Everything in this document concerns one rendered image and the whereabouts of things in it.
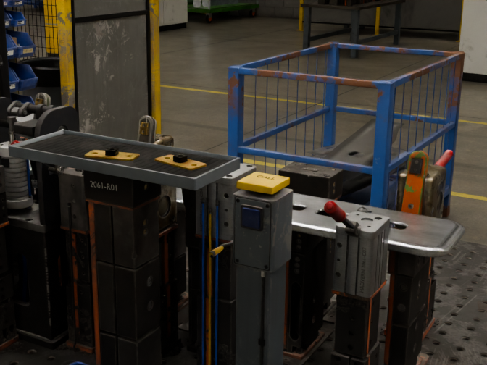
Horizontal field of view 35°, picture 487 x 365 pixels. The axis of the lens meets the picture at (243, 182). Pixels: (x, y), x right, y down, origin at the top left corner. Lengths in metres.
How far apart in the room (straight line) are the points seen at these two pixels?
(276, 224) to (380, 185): 2.31
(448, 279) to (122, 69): 3.57
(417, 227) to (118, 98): 3.91
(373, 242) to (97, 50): 3.87
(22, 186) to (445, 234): 0.83
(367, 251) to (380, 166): 2.15
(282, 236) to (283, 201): 0.05
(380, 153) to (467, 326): 1.70
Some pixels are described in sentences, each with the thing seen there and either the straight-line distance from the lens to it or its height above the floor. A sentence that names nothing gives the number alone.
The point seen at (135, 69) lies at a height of 0.67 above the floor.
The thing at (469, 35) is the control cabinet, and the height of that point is 0.53.
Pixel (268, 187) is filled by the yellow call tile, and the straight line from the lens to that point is 1.10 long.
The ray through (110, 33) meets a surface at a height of 0.94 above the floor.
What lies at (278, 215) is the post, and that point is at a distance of 1.12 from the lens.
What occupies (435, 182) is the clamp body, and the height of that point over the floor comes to 1.05.
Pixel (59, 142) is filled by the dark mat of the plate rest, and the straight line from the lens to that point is 1.37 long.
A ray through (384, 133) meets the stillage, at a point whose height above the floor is 0.73.
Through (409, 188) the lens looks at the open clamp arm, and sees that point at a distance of 1.55.
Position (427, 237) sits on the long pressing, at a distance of 1.40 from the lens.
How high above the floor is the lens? 1.49
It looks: 17 degrees down
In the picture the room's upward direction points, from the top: 1 degrees clockwise
